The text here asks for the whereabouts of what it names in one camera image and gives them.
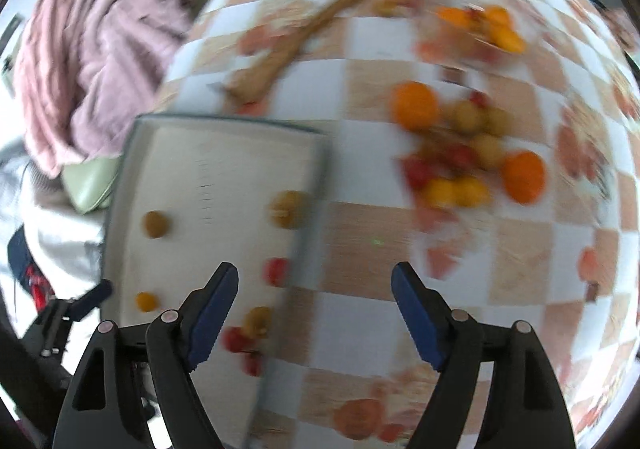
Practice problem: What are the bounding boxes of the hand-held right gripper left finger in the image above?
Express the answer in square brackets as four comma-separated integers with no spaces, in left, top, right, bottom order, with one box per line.
[52,261,240,449]

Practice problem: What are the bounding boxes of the white rectangular tray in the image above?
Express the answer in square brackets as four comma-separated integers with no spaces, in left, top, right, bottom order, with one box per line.
[97,114,333,449]

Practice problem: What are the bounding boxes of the white cloth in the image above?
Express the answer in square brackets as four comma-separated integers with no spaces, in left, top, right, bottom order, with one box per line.
[0,139,121,310]

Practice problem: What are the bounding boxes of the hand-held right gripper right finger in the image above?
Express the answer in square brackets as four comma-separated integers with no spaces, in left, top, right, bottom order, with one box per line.
[391,261,578,449]

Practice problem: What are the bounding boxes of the clear glass bowl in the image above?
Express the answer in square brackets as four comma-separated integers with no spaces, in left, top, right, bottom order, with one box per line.
[415,0,532,66]

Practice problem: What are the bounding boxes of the pale green sofa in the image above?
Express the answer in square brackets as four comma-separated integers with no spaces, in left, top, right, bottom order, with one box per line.
[60,0,261,215]

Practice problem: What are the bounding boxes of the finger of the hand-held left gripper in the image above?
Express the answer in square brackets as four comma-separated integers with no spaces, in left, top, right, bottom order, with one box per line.
[37,279,115,360]

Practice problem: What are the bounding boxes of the dark blue red cloth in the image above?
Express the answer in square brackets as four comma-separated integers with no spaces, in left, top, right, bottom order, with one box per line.
[7,226,56,310]

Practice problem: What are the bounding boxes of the small orange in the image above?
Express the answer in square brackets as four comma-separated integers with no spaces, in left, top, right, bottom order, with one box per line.
[436,6,473,30]
[391,82,441,131]
[482,6,513,29]
[490,26,527,54]

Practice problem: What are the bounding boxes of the pink fleece blanket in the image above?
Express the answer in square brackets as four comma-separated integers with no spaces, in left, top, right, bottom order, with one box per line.
[12,0,211,177]

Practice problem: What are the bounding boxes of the yellow cherry tomato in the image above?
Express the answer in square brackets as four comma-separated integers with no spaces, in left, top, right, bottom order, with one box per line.
[135,291,160,314]
[454,176,491,207]
[422,178,457,209]
[242,306,273,339]

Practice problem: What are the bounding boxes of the checkered printed tablecloth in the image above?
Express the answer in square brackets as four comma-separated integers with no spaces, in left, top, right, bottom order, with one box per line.
[155,0,640,449]

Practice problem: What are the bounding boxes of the large orange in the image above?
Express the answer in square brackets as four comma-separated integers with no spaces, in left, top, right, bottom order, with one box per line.
[501,150,547,205]

